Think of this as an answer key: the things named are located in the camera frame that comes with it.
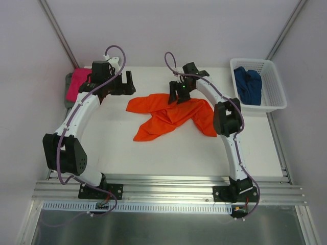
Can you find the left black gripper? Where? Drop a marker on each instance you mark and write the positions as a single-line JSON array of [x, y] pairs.
[[122, 84]]

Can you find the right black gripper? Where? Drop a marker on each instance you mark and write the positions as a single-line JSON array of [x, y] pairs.
[[180, 90]]

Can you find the orange t shirt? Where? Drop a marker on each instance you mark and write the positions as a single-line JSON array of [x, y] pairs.
[[166, 117]]

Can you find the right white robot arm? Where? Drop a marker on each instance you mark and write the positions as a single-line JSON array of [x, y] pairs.
[[228, 123]]

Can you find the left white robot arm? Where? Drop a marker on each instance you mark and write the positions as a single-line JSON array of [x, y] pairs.
[[63, 150]]

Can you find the pink folded t shirt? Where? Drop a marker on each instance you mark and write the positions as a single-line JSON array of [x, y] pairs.
[[78, 77]]

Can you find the grey folded t shirt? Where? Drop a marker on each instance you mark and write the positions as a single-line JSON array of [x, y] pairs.
[[67, 81]]

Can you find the blue t shirt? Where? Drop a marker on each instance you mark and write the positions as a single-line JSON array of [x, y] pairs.
[[249, 86]]

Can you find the white plastic basket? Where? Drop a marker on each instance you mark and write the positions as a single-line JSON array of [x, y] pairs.
[[272, 93]]

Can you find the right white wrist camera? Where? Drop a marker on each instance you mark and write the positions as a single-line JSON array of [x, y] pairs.
[[176, 72]]

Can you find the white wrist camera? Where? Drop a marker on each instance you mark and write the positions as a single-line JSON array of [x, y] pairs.
[[176, 72], [114, 64]]

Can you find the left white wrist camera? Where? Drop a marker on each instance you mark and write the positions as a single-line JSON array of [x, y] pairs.
[[114, 64]]

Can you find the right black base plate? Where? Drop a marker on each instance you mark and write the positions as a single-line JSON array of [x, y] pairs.
[[226, 194]]

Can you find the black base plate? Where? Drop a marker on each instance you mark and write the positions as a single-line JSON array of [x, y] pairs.
[[226, 194], [88, 193]]

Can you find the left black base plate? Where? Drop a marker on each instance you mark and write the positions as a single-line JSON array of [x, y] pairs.
[[88, 193]]

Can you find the aluminium mounting rail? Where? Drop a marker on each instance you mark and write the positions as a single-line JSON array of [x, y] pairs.
[[174, 189]]

